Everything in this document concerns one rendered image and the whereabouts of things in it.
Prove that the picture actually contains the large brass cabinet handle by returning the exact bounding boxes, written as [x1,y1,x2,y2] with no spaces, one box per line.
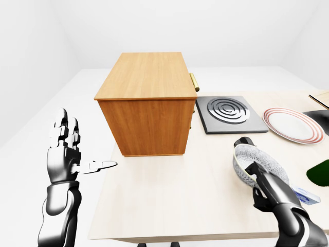
[189,73,200,92]

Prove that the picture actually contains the wooden cabinet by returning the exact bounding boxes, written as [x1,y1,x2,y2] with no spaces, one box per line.
[94,52,198,157]

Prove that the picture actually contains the dark green object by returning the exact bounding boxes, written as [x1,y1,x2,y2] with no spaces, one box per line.
[306,159,329,187]

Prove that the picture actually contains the shiny black object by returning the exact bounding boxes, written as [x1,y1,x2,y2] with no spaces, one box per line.
[301,109,329,130]

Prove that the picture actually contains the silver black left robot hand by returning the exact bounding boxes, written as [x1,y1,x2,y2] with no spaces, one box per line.
[46,108,119,184]

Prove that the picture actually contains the blue white printed box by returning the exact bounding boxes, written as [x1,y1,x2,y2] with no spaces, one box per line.
[291,185,322,205]

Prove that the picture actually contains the flat dark stove plate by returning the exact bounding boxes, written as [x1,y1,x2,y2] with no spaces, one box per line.
[195,96,269,135]

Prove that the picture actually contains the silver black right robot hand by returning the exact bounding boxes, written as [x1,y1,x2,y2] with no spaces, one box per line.
[233,137,305,214]

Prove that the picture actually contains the grey white patterned bowl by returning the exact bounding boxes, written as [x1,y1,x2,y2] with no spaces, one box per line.
[232,144,291,191]

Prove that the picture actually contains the white plate with red rings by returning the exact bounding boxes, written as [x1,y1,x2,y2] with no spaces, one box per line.
[262,107,325,146]

